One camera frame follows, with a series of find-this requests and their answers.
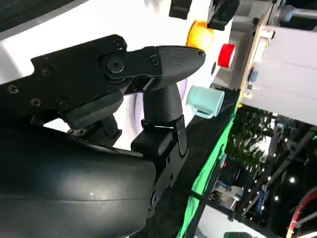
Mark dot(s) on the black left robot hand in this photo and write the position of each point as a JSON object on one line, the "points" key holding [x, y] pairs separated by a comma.
{"points": [[223, 12]]}

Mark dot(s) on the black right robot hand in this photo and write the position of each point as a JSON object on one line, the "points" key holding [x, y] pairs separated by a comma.
{"points": [[62, 178]]}

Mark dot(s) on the orange white toy bread roll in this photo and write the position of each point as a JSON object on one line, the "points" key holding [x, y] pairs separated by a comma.
{"points": [[200, 34]]}

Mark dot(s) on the red round button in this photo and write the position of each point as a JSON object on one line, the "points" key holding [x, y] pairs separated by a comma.
{"points": [[226, 55]]}

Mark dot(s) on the beige wooden board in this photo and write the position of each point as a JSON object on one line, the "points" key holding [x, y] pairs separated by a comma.
{"points": [[248, 74]]}

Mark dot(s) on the small blue object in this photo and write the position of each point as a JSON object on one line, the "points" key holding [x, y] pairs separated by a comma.
{"points": [[253, 76]]}

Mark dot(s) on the white panel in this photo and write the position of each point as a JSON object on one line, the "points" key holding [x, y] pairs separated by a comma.
{"points": [[284, 74]]}

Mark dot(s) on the pale green mug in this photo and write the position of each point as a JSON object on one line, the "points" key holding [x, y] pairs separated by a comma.
{"points": [[205, 99]]}

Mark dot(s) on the lilac plate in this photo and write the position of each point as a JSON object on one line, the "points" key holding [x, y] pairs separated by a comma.
{"points": [[136, 111]]}

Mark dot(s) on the green leafy plant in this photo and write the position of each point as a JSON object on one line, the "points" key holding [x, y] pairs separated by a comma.
{"points": [[247, 138]]}

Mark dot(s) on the green cloth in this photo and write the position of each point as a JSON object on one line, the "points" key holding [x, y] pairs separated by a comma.
{"points": [[203, 173]]}

